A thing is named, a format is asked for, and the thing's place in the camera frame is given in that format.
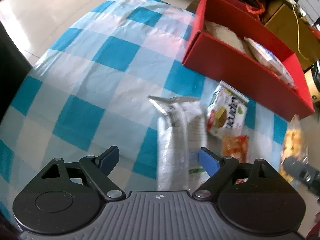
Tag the red cardboard box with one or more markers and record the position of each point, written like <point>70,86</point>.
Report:
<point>250,77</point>

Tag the clear bag of waffles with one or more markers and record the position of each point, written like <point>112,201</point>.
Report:
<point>292,140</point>

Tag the clear plastic snack bag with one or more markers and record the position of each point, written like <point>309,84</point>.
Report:
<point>225,35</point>

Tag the small orange snack packet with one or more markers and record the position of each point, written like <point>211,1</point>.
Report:
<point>235,147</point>

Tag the clear white green snack packet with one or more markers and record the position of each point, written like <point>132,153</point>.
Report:
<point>175,140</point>

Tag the white blue biscuit packet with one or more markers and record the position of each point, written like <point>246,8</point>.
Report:
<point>265,52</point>

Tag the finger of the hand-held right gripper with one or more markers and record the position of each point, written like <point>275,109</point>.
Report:
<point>295,166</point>

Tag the person's black trouser leg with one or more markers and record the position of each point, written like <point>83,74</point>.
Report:
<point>10,55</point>

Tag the blue white checkered mat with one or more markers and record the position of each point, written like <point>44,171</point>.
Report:
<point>100,80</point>

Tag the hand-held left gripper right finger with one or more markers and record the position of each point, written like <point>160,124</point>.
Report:
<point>207,162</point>

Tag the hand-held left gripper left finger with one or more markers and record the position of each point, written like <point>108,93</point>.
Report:
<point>110,157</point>

